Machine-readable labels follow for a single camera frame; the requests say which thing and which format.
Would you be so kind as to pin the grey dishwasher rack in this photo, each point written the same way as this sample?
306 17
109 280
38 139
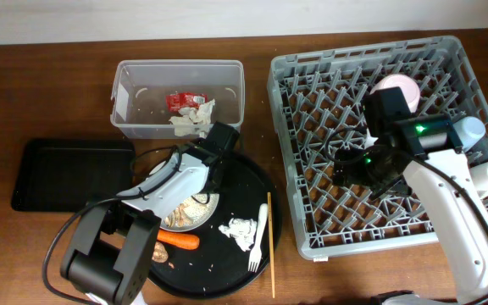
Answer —
315 103

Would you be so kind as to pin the clear plastic bin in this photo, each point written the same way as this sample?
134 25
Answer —
140 89

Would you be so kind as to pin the white plastic fork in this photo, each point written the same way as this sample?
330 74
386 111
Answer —
256 252

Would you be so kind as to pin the white tissue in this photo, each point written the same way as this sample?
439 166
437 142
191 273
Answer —
242 231

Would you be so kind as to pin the red snack wrapper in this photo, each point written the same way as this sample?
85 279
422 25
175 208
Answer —
175 102

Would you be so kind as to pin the black rectangular tray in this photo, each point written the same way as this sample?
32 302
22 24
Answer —
60 175

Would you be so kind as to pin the pile of peanut shells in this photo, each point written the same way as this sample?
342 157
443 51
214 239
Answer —
178 218

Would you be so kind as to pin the wooden chopstick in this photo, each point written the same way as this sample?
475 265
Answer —
271 245

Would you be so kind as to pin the round black tray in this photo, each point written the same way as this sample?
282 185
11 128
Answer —
219 267

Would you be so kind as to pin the brown dried mushroom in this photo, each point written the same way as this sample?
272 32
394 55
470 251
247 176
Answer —
160 254

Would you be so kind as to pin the white paper napkin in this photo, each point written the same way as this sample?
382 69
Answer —
192 121

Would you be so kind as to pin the orange carrot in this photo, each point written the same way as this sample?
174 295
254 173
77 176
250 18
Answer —
180 240

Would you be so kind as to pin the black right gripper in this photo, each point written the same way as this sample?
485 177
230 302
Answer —
351 158

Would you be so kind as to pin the light blue cup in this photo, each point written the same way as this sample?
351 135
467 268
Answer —
469 130

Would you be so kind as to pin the pink bowl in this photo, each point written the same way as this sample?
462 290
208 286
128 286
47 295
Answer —
409 87

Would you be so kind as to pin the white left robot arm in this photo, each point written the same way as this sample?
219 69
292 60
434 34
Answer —
116 275

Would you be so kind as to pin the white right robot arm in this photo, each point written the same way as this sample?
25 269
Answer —
427 153

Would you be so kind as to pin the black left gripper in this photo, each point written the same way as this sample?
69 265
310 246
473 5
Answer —
227 180

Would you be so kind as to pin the grey plate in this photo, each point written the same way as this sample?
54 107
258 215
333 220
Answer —
182 202

